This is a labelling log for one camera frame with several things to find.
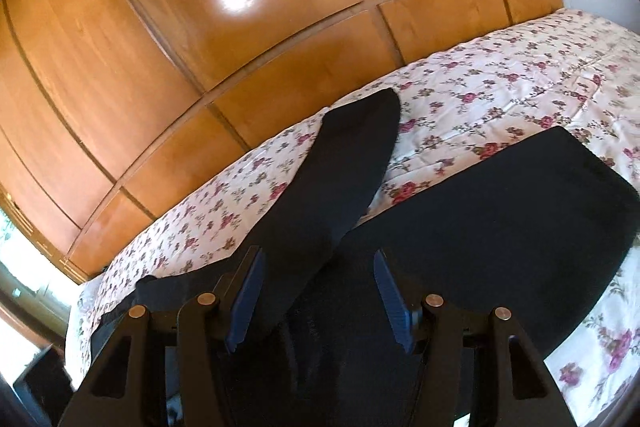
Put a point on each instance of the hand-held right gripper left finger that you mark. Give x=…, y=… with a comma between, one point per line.
x=245, y=302

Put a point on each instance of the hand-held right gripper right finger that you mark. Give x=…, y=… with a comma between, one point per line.
x=392, y=302

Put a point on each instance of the black pants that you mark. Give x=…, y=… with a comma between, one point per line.
x=475, y=217

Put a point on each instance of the bright window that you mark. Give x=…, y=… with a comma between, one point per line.
x=25, y=267

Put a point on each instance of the floral bedspread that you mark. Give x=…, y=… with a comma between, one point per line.
x=500, y=92

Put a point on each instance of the wooden wardrobe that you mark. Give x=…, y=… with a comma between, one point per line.
x=200, y=32

